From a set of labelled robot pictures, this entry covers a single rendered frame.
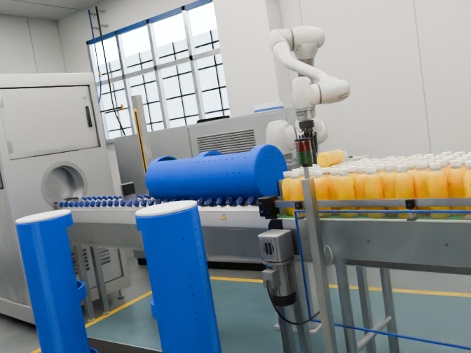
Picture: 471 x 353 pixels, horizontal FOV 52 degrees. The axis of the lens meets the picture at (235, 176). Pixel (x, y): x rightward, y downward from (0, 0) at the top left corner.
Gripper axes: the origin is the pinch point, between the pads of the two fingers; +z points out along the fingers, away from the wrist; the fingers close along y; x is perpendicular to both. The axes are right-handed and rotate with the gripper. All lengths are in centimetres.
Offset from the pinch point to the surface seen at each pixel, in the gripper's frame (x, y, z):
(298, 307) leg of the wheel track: -18, 5, 77
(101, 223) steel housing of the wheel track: -164, 23, 30
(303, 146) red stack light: 28, 48, -11
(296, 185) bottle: 8.5, 27.7, 7.6
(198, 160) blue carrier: -61, 19, -7
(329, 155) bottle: 18.7, 13.4, -3.2
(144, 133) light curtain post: -158, -24, -28
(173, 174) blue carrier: -79, 23, -1
